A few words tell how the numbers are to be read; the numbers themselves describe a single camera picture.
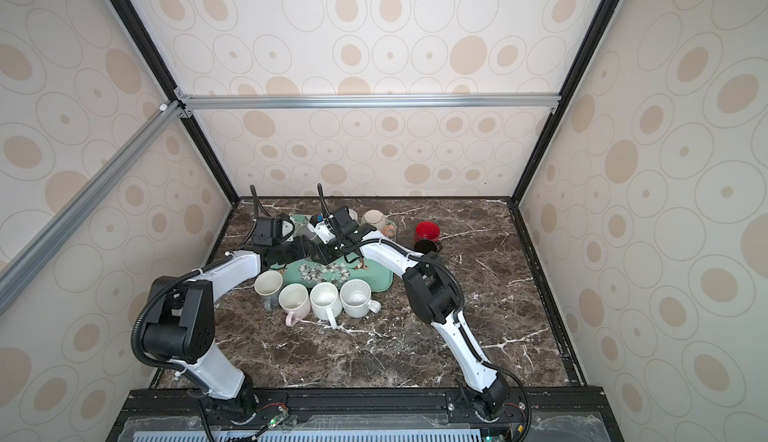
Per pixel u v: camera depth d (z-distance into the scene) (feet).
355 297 3.01
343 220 2.55
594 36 2.53
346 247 2.39
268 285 2.92
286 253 2.66
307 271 3.24
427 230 3.41
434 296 1.94
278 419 2.34
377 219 3.35
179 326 1.53
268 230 2.44
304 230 2.86
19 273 1.67
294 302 2.92
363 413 2.40
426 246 3.27
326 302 2.73
